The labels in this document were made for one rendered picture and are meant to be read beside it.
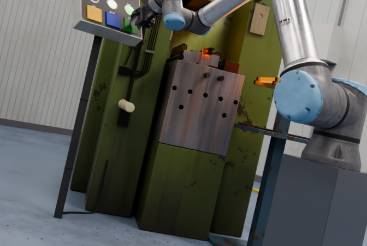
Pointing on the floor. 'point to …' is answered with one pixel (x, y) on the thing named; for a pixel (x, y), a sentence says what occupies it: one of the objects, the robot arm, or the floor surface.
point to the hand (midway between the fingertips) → (131, 23)
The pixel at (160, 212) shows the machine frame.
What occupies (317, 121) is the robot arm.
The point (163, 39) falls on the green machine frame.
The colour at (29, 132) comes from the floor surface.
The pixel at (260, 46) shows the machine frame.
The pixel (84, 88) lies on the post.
